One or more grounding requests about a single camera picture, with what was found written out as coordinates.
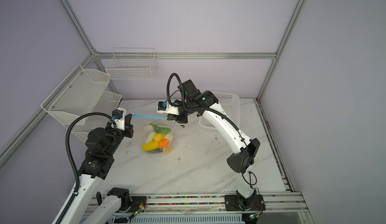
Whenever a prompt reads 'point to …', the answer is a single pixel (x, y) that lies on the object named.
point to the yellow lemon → (158, 137)
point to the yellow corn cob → (152, 145)
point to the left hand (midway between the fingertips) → (128, 115)
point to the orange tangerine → (163, 143)
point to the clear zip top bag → (167, 128)
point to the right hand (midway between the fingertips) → (168, 113)
